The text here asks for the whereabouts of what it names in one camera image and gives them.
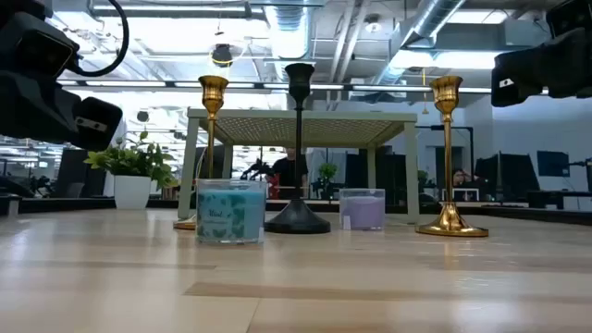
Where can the long linear ceiling light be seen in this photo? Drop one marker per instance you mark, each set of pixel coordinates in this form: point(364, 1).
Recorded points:
point(129, 83)

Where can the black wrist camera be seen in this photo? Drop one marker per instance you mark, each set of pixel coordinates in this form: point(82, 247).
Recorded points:
point(571, 16)
point(37, 46)

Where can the green plant in white pot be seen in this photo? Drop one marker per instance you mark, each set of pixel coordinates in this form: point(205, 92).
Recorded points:
point(131, 192)

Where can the gold hanging pendant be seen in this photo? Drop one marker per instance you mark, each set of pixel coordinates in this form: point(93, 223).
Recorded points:
point(424, 108)

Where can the gold candlestick holder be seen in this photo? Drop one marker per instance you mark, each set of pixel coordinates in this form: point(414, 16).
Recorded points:
point(447, 92)
point(213, 92)

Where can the white round column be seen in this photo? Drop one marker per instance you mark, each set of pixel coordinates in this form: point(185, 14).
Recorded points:
point(119, 134)

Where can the black candlestick holder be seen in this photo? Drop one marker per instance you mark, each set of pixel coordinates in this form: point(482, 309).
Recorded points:
point(298, 217)

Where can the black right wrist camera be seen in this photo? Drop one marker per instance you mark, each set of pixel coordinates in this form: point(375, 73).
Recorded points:
point(571, 16)

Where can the black ceiling dome device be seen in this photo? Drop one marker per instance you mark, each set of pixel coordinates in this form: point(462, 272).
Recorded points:
point(222, 54)

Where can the purple candle jar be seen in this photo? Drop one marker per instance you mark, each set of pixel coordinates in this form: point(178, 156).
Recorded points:
point(363, 213)

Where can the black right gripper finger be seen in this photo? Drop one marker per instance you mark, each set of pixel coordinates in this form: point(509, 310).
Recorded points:
point(520, 74)

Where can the pale green perforated shelf riser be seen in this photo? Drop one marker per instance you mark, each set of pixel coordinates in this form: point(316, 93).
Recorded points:
point(324, 115)

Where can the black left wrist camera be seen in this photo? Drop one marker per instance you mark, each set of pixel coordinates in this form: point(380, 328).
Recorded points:
point(37, 46)

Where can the small green background plant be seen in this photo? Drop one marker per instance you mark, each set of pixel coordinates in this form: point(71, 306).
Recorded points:
point(327, 173)

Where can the dark wall monitor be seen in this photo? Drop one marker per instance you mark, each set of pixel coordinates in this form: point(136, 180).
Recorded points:
point(552, 163)

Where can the small white table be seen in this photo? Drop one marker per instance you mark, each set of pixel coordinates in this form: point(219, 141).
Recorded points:
point(460, 190)

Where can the blue mint candle jar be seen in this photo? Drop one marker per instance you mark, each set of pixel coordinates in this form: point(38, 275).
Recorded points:
point(231, 213)

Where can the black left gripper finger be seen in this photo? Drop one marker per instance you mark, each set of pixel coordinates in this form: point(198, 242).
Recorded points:
point(99, 125)

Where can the person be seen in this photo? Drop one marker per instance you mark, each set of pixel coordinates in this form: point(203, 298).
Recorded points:
point(289, 173)
point(460, 178)

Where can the round ceiling smoke detector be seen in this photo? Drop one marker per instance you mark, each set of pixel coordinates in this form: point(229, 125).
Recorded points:
point(373, 24)

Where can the silver round ventilation duct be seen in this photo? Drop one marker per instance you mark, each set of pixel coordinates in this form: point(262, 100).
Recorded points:
point(287, 28)

